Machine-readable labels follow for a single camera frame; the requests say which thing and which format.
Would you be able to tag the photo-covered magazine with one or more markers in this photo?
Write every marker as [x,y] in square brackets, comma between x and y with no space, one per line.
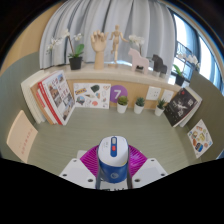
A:
[61,95]

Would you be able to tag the green desk partition panel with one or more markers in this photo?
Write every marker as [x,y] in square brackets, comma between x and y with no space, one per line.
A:
[13,86]
[211,106]

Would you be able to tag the small plant in white pot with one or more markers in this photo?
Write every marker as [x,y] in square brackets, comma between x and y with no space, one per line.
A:
[139,108]
[159,110]
[122,107]

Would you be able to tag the window with dark frame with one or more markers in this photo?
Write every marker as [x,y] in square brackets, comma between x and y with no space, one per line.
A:
[183,36]

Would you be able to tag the light wood ledge shelf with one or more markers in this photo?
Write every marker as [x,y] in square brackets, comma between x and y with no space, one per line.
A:
[133,85]

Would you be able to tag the blue and white computer mouse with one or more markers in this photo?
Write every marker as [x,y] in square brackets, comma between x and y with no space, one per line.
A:
[113,160]

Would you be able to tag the white orchid in black pot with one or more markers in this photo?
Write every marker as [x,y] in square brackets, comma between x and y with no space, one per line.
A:
[75,62]

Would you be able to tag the round purple number sign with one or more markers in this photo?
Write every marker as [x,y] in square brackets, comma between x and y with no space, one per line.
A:
[117,92]

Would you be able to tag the black-covered book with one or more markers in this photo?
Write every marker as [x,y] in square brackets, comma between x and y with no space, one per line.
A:
[180,107]

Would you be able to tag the pink wooden horse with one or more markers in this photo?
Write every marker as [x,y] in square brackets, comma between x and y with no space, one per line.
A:
[139,61]

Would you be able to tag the brown-spined book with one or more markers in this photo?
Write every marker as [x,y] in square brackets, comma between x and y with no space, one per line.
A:
[41,106]

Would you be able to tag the colourful illustrated card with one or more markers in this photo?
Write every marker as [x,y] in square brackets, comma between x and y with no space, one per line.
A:
[200,138]

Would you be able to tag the red-spined book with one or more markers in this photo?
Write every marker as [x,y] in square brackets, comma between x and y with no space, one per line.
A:
[50,106]

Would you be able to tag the white illustrated sticker card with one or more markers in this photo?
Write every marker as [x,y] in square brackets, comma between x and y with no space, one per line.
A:
[91,95]

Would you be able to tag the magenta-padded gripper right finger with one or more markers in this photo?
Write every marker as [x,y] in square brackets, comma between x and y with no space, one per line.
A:
[150,171]

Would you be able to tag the wooden hand model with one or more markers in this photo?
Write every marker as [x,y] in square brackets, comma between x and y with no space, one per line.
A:
[99,46]

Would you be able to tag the white orchid in dark pot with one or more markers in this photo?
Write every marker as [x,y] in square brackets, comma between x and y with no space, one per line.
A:
[180,79]

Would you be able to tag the grey curtain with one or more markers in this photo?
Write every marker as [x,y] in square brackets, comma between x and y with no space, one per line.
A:
[100,16]

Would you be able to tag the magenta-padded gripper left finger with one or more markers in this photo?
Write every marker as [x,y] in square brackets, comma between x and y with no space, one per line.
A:
[75,171]

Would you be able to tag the white orchid flowers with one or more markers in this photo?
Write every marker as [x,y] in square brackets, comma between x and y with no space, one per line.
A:
[136,40]

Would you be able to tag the white wall socket plate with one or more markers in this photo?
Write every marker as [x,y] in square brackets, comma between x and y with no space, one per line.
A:
[167,96]
[153,93]

